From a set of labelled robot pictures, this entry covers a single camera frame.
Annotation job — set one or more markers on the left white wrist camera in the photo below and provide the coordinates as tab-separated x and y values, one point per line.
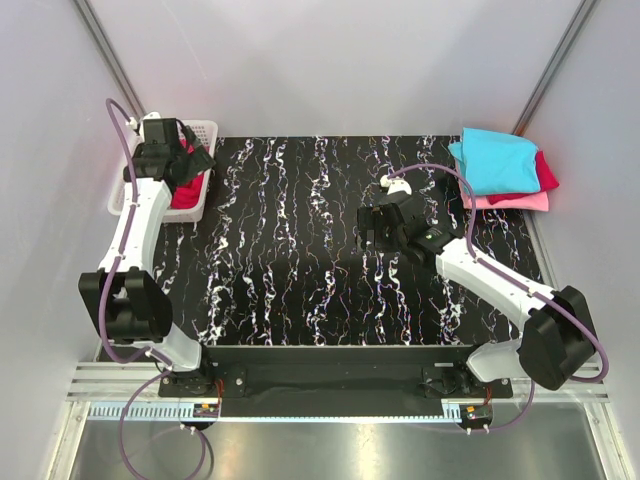
141	125

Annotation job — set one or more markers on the folded cyan t shirt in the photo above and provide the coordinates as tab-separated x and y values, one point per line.
496	163

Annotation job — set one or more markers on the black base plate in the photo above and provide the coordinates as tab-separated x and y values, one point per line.
434	371

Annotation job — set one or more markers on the corner aluminium post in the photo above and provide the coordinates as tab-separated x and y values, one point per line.
97	32
569	38

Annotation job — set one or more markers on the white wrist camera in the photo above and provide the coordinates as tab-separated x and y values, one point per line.
141	125
395	185

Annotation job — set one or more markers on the folded crimson t shirt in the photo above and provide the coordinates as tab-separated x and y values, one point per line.
546	179

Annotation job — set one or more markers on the left corner aluminium post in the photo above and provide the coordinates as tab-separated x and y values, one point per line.
97	32

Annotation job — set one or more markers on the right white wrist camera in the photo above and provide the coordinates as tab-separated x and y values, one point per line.
395	185

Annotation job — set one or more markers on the black marbled table mat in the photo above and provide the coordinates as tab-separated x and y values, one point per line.
274	259

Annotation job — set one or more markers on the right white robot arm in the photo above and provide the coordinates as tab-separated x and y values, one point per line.
557	331

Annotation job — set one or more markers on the crimson t shirt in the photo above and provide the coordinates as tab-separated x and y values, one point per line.
186	192
546	179

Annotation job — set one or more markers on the aluminium front rail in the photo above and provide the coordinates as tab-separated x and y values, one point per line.
132	392

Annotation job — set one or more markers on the folded pink t shirt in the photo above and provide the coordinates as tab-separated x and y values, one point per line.
534	202

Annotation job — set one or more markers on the right corner aluminium post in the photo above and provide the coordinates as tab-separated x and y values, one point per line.
569	38

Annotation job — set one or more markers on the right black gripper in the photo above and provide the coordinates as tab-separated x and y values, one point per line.
368	220

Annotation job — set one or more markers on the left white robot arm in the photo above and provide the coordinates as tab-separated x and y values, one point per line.
125	303

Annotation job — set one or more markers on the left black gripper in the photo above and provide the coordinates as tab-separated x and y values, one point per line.
199	160

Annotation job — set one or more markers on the white plastic basket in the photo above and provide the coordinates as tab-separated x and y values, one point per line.
207	133

